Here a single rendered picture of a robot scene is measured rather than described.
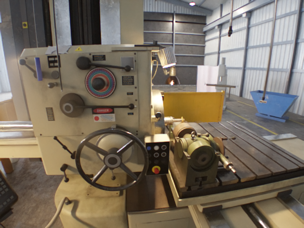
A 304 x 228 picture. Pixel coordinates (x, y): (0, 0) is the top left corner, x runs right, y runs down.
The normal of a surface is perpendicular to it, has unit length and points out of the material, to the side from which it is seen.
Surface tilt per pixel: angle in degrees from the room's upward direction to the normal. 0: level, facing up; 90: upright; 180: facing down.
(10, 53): 90
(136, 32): 90
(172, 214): 90
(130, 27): 90
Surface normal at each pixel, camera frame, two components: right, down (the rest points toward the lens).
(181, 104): 0.12, 0.29
